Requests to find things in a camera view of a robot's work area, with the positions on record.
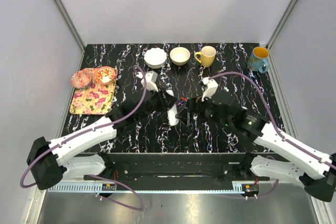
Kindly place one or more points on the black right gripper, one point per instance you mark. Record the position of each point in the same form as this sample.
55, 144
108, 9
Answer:
196, 105

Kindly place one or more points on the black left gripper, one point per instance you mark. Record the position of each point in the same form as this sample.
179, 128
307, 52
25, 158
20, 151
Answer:
166, 100

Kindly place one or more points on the white remote control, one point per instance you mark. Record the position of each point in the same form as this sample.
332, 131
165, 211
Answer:
171, 113

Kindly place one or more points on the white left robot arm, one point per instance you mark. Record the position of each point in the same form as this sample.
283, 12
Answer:
47, 159

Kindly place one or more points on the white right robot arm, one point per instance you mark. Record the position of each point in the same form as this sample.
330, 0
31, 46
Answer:
312, 170

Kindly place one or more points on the white scalloped bowl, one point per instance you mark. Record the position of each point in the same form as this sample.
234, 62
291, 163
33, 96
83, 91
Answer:
155, 58

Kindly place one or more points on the cream round bowl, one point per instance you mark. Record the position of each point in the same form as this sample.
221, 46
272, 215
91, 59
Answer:
180, 56

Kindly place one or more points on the yellow mug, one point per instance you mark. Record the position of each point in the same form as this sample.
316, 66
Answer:
206, 56

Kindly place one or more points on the orange floral bowl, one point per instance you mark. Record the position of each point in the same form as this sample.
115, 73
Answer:
104, 75

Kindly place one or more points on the floral rectangular tray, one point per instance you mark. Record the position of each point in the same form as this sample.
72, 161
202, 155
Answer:
94, 99

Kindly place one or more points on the blue floral mug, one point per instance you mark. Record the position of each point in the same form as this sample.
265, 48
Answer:
258, 60

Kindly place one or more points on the red patterned shallow bowl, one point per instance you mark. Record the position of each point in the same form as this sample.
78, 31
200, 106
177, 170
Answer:
81, 79

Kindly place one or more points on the right electronics connector box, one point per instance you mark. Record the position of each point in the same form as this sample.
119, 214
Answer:
251, 188

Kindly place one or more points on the electronics connector box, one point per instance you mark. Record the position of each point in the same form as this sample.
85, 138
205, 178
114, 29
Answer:
108, 187
251, 188

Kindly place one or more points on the left electronics connector box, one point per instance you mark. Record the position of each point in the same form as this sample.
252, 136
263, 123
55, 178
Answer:
108, 187

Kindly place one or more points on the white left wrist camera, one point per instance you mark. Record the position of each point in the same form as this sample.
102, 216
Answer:
150, 79

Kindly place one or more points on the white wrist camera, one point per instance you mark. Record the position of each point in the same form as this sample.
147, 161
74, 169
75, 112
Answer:
210, 87
150, 79

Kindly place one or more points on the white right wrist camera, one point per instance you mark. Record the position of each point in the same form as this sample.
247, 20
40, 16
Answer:
210, 87

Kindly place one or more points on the aluminium front rail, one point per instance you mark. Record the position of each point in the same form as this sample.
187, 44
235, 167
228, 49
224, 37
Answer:
155, 186

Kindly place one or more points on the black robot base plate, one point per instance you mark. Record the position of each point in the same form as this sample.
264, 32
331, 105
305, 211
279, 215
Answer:
223, 167

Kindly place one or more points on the left aluminium frame post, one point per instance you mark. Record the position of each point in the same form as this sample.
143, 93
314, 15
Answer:
70, 25

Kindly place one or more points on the aluminium frame post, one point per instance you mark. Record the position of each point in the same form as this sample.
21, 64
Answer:
289, 9
70, 25

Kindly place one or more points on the right aluminium frame post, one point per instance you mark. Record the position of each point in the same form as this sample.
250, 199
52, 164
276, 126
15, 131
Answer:
289, 9

